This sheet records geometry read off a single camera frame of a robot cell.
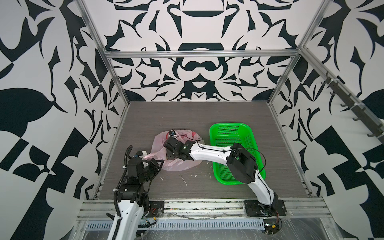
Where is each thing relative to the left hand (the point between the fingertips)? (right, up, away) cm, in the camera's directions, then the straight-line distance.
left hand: (162, 158), depth 81 cm
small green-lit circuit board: (+53, -29, -10) cm, 61 cm away
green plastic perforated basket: (+38, +10, +21) cm, 44 cm away
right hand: (+2, +3, +9) cm, 10 cm away
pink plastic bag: (-1, +6, -6) cm, 8 cm away
